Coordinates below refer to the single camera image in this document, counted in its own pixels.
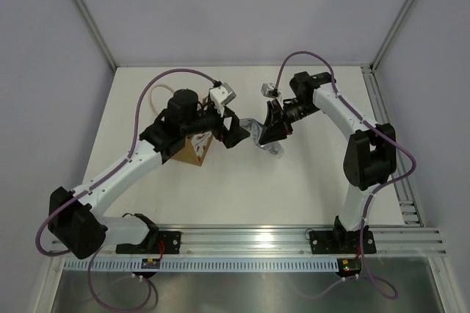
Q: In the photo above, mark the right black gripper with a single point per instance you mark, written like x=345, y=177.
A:
x=277, y=127

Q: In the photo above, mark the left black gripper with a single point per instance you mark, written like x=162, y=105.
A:
x=234, y=134

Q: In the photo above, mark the silver toothpaste tube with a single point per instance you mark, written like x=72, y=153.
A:
x=255, y=129

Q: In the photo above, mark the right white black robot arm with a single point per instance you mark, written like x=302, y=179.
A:
x=370, y=157

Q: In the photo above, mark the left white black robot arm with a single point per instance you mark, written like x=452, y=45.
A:
x=78, y=218

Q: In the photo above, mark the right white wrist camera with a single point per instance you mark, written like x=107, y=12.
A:
x=268, y=90

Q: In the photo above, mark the right aluminium frame post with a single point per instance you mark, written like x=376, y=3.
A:
x=393, y=31

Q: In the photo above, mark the aluminium frame post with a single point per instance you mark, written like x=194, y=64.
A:
x=96, y=34
x=393, y=31

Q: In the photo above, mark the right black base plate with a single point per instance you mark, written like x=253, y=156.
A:
x=333, y=242

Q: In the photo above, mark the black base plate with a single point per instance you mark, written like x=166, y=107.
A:
x=333, y=242
x=169, y=242

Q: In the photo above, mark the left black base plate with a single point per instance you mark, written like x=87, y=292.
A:
x=169, y=242

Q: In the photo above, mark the white slotted cable duct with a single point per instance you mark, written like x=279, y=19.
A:
x=204, y=265

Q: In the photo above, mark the right side aluminium rail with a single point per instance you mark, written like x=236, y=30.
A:
x=406, y=164

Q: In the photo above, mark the aluminium mounting rail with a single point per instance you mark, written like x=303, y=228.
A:
x=294, y=240

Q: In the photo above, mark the left aluminium frame post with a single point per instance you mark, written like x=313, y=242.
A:
x=96, y=34

